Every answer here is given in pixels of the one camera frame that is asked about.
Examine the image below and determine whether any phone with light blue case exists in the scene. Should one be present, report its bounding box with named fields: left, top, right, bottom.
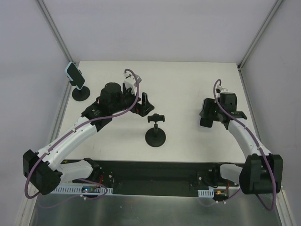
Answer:
left=65, top=62, right=85, bottom=90

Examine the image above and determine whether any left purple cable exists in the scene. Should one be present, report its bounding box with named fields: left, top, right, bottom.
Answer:
left=24, top=68, right=142, bottom=201

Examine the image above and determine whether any left white cable duct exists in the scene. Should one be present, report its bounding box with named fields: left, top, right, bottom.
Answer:
left=51, top=185, right=113, bottom=195

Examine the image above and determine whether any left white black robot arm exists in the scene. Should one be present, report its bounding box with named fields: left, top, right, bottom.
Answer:
left=23, top=82, right=155, bottom=199

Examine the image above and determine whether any aluminium frame rail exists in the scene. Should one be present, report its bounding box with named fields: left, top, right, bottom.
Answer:
left=50, top=67, right=78, bottom=146
left=238, top=68, right=269, bottom=154

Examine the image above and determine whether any right aluminium frame rail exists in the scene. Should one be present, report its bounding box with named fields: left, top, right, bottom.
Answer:
left=238, top=68, right=269, bottom=154

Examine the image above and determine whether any right white cable duct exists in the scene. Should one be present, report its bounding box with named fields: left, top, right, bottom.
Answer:
left=198, top=189, right=214, bottom=198

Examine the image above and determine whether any left aluminium frame post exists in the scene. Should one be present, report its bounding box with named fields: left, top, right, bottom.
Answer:
left=35, top=0, right=79, bottom=65

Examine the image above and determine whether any black phone stand corner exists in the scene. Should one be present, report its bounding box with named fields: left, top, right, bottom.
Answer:
left=145, top=113, right=166, bottom=147

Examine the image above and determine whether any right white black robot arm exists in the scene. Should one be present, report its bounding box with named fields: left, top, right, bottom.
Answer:
left=200, top=92, right=283, bottom=194

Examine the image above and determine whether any left aluminium frame rail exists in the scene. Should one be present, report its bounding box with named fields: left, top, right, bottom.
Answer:
left=50, top=67, right=78, bottom=146

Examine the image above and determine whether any black phone stand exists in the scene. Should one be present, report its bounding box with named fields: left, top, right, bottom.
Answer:
left=70, top=70, right=90, bottom=101

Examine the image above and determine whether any white cable duct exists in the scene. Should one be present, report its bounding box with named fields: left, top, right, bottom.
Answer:
left=51, top=185, right=113, bottom=195
left=198, top=189, right=214, bottom=198

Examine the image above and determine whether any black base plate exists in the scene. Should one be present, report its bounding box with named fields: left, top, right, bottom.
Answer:
left=84, top=161, right=238, bottom=197

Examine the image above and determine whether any right aluminium frame post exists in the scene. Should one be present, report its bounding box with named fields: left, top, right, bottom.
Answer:
left=237, top=0, right=284, bottom=72

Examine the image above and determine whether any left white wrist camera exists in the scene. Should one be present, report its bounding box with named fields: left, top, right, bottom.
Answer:
left=123, top=73, right=142, bottom=96

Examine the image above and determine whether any aluminium frame post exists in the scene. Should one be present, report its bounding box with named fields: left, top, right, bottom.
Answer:
left=237, top=0, right=284, bottom=72
left=35, top=0, right=79, bottom=65

